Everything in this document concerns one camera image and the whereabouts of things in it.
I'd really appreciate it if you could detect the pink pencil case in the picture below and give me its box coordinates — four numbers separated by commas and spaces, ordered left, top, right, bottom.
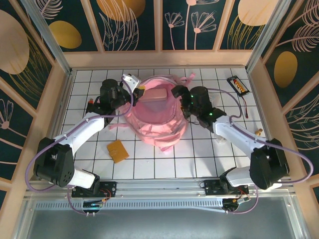
141, 87, 168, 103

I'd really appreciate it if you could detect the pink backpack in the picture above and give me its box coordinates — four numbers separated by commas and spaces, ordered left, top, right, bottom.
108, 72, 196, 153

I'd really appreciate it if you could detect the black device with red print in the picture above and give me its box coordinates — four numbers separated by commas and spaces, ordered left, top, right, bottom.
226, 76, 251, 97

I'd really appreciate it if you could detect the mustard yellow wallet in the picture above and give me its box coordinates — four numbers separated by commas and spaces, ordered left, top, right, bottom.
107, 140, 130, 164

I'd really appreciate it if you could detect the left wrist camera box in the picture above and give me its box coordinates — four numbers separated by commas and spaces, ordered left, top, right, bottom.
121, 73, 142, 90

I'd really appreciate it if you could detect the thin red wire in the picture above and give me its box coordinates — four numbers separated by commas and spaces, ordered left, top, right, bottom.
242, 95, 250, 119

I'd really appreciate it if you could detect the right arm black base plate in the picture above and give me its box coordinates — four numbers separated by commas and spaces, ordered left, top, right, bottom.
203, 179, 250, 197

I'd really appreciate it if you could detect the aluminium mounting rail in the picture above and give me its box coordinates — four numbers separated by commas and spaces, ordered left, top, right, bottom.
24, 177, 295, 199

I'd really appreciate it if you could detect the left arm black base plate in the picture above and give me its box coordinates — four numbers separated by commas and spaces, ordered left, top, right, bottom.
71, 181, 118, 199

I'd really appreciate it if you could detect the aluminium frame post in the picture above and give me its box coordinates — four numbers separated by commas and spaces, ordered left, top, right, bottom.
245, 0, 292, 72
21, 0, 73, 74

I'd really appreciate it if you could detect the slotted grey cable duct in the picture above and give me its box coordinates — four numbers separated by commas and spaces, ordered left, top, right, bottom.
34, 199, 226, 212

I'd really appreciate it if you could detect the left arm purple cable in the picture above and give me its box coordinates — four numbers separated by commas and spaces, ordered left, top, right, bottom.
26, 74, 134, 215

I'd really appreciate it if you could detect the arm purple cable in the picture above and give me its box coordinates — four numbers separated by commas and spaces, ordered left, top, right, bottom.
205, 87, 314, 215
26, 74, 134, 215

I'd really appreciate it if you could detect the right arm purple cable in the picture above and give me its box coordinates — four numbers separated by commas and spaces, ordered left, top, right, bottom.
205, 87, 314, 215

